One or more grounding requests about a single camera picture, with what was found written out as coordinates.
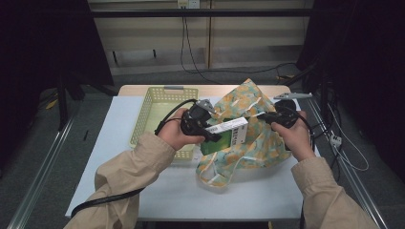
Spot white floor cable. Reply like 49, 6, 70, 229
328, 104, 371, 173

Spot hand-held gripper cable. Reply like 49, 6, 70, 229
280, 106, 317, 152
70, 98, 199, 219

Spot metal floor rail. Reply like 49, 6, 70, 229
305, 96, 390, 229
6, 120, 75, 229

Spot black metal crossbar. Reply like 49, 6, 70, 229
90, 9, 314, 18

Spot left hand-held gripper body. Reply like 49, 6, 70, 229
180, 98, 218, 137

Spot dark curtain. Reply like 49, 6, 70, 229
295, 0, 405, 173
0, 0, 114, 173

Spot right hand-held gripper cable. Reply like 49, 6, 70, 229
280, 106, 317, 152

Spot tall green box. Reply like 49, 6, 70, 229
200, 116, 249, 156

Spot orange print cloth bag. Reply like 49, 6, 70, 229
195, 78, 294, 188

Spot left hand-held gripper cable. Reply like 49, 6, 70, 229
70, 98, 199, 219

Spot black metal stand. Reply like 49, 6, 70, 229
283, 60, 332, 128
55, 71, 85, 132

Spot person's right hand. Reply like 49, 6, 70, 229
270, 110, 316, 162

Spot person's left hand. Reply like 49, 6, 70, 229
157, 108, 206, 152

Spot cream plastic basket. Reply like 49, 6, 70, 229
128, 85, 200, 161

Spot white wall socket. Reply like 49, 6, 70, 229
177, 0, 201, 10

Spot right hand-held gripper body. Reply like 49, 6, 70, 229
273, 92, 314, 130

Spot black wall cable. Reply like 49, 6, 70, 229
183, 15, 223, 85
180, 8, 297, 75

